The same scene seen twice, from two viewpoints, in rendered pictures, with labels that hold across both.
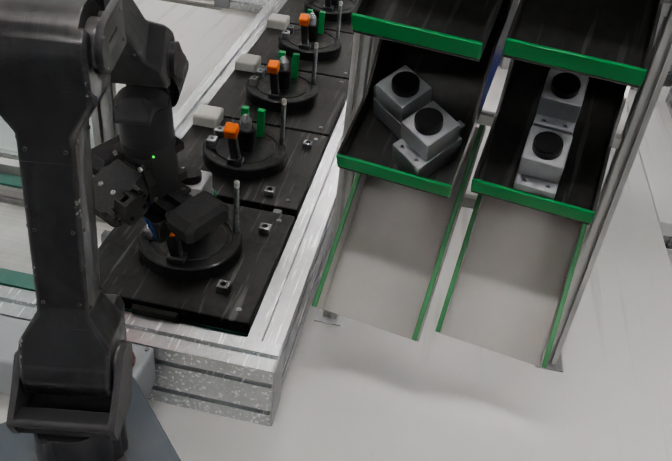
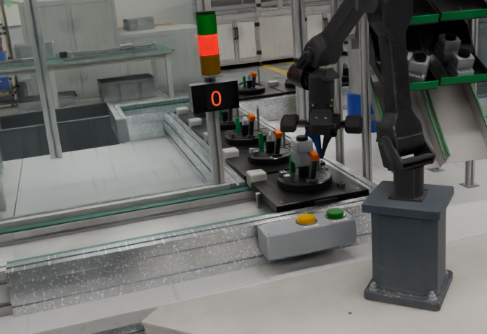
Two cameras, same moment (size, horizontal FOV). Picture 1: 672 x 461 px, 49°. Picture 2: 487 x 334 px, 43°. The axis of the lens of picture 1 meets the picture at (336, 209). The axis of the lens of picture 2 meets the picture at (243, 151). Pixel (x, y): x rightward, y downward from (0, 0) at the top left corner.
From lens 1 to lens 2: 1.07 m
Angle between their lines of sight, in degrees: 28
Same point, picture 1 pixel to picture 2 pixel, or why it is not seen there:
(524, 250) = (454, 118)
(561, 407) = not seen: outside the picture
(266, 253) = (338, 174)
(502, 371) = (458, 193)
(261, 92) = (240, 138)
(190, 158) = (248, 166)
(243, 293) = (351, 184)
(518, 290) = (462, 133)
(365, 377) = not seen: hidden behind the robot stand
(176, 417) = (359, 248)
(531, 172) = (461, 66)
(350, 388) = not seen: hidden behind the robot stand
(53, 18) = not seen: outside the picture
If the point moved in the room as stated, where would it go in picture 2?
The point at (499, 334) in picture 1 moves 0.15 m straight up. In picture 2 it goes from (467, 153) to (468, 95)
